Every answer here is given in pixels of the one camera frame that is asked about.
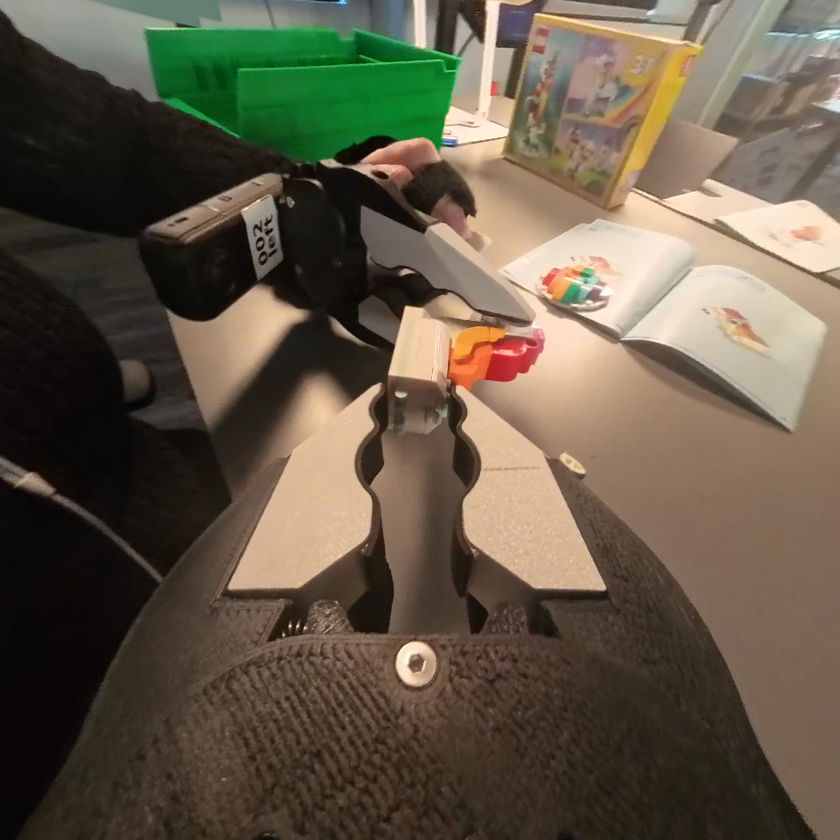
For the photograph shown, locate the person's left forearm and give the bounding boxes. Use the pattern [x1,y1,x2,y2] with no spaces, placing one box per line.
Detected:
[0,10,342,237]

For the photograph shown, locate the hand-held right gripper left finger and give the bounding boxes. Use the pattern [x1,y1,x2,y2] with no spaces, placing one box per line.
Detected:
[225,383,396,618]

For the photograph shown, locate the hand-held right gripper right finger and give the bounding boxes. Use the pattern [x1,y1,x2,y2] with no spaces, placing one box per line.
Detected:
[451,385,609,621]

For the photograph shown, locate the person's left hand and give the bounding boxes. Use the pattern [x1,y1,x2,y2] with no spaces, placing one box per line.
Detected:
[363,136,478,241]

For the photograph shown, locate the yellow lego set box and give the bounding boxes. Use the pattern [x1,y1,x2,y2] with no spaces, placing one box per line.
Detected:
[502,12,704,210]

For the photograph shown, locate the small rainbow lego assembly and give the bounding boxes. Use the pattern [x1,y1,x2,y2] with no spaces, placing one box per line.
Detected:
[538,262,614,309]

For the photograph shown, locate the open pale blue instruction booklet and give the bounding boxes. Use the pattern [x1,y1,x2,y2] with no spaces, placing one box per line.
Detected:
[500,220,829,433]

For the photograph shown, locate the closed instruction booklet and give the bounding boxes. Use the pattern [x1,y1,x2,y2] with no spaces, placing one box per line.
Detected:
[714,199,840,275]

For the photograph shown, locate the grey cardboard sheet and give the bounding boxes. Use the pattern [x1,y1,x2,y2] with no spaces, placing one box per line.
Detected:
[633,117,740,201]

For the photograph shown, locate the thin grey cable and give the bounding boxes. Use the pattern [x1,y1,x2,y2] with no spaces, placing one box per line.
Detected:
[0,459,161,581]

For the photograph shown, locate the white orange red lego model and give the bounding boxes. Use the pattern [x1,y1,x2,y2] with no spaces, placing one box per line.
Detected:
[387,305,546,437]

